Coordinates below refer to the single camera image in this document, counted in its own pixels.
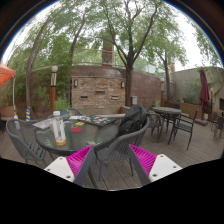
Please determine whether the grey woven patio chair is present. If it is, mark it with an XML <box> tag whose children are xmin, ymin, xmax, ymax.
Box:
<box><xmin>68</xmin><ymin>107</ymin><xmax>84</xmax><ymax>118</ymax></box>
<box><xmin>94</xmin><ymin>116</ymin><xmax>151</xmax><ymax>181</ymax></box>
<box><xmin>5</xmin><ymin>118</ymin><xmax>54</xmax><ymax>168</ymax></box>

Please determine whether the round dark patio table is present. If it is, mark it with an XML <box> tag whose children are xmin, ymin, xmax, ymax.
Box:
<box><xmin>151</xmin><ymin>106</ymin><xmax>183</xmax><ymax>144</ymax></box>

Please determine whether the yellow blue striped post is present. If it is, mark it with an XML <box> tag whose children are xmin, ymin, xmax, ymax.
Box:
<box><xmin>25</xmin><ymin>105</ymin><xmax>32</xmax><ymax>122</ymax></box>

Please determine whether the forked dark-trunk tree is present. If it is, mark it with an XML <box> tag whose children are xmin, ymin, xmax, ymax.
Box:
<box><xmin>96</xmin><ymin>0</ymin><xmax>161</xmax><ymax>108</ymax></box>

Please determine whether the clear plastic bottle white cap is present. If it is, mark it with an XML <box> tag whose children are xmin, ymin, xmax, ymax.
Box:
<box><xmin>51</xmin><ymin>110</ymin><xmax>67</xmax><ymax>147</ymax></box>

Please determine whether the green plant in teal pot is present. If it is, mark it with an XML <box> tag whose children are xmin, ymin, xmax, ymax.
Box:
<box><xmin>54</xmin><ymin>95</ymin><xmax>72</xmax><ymax>118</ymax></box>

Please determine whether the closed dark red umbrella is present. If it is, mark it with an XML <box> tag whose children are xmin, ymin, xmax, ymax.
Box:
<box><xmin>199</xmin><ymin>66</ymin><xmax>211</xmax><ymax>121</ymax></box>

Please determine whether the black backpack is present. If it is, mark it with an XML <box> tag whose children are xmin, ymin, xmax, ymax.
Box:
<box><xmin>118</xmin><ymin>104</ymin><xmax>148</xmax><ymax>137</ymax></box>

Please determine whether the black metal patio chair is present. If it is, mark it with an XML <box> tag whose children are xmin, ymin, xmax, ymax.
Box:
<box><xmin>167</xmin><ymin>109</ymin><xmax>199</xmax><ymax>151</ymax></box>

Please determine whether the grey laptop with stickers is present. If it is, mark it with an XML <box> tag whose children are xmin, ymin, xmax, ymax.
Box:
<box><xmin>32</xmin><ymin>119</ymin><xmax>54</xmax><ymax>131</ymax></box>

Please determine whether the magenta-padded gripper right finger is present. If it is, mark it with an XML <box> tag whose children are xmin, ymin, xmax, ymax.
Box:
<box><xmin>128</xmin><ymin>143</ymin><xmax>183</xmax><ymax>187</ymax></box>

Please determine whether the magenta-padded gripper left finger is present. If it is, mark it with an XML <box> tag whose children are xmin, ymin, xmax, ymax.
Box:
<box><xmin>44</xmin><ymin>144</ymin><xmax>98</xmax><ymax>187</ymax></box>

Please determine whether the dark board with stickers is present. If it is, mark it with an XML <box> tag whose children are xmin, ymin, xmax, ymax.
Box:
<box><xmin>77</xmin><ymin>114</ymin><xmax>118</xmax><ymax>128</ymax></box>

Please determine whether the wooden lamp post white globe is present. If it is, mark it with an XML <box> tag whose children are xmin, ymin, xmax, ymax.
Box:
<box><xmin>49</xmin><ymin>65</ymin><xmax>59</xmax><ymax>116</ymax></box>

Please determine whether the orange patio umbrella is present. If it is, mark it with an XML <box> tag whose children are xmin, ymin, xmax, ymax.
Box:
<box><xmin>0</xmin><ymin>61</ymin><xmax>21</xmax><ymax>131</ymax></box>

